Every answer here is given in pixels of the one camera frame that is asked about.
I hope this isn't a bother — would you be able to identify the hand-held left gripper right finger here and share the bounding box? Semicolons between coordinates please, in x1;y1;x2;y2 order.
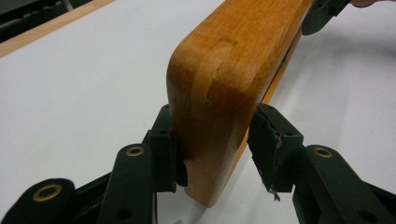
247;103;304;202

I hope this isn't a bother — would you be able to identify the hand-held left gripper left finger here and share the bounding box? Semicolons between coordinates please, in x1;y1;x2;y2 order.
148;104;190;193

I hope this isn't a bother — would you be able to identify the wooden frame tray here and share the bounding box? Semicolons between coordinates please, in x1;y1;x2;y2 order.
166;0;314;208

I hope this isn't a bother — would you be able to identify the dark equipment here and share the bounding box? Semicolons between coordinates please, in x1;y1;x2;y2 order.
0;0;94;44

